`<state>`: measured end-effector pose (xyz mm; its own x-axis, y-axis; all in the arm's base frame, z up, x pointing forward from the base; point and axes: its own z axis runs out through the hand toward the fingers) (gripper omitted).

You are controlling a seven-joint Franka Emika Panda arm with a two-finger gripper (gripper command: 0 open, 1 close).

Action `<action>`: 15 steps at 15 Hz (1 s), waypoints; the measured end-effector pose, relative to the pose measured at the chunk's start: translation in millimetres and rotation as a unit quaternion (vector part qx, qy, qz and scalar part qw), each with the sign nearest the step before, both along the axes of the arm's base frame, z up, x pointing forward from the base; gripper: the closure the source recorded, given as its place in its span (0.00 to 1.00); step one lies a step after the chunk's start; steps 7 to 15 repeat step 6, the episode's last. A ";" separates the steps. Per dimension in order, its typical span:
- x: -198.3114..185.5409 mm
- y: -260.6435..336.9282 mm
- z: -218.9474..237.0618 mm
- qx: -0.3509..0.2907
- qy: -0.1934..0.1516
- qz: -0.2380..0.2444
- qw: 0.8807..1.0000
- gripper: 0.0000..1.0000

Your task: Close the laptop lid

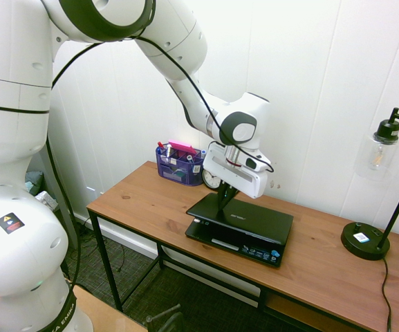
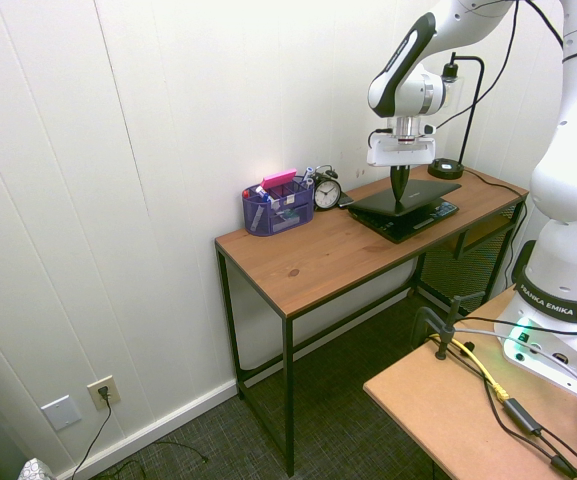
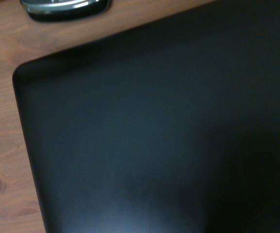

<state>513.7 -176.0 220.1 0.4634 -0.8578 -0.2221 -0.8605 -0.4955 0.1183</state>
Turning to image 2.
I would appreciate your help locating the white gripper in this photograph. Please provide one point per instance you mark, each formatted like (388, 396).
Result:
(403, 150)

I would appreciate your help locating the black netbook laptop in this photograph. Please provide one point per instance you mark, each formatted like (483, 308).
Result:
(418, 192)

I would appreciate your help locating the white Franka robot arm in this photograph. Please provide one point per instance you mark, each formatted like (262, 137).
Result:
(563, 175)

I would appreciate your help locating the black desk lamp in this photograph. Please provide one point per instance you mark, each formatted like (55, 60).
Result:
(446, 169)

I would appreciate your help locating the black mobile phone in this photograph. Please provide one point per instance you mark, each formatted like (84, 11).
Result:
(346, 201)

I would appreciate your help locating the black twin-bell alarm clock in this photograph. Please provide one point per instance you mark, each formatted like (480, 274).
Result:
(327, 194)

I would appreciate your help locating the white blue markers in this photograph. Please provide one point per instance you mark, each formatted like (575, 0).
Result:
(308, 176)

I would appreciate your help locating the blue mesh desk organizer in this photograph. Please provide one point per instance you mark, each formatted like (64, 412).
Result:
(293, 212)

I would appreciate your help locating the black mesh desk shelf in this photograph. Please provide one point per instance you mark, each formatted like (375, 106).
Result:
(460, 280)

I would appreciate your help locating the green card in organizer drawer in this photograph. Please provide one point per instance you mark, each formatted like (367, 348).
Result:
(288, 215)

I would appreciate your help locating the pink sticky note pad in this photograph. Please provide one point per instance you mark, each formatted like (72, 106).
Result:
(279, 179)

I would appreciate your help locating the black metal table clamp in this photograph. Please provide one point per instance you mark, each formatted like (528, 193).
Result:
(445, 335)

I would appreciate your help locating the white patterned fabric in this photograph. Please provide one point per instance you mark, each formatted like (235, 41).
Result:
(35, 470)

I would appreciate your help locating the wooden desk with black frame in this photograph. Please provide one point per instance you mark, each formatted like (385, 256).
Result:
(290, 400)

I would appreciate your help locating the beige wall power outlet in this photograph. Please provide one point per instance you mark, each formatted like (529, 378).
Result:
(103, 392)

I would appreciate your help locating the white blank wall plate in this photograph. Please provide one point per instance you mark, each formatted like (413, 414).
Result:
(61, 413)

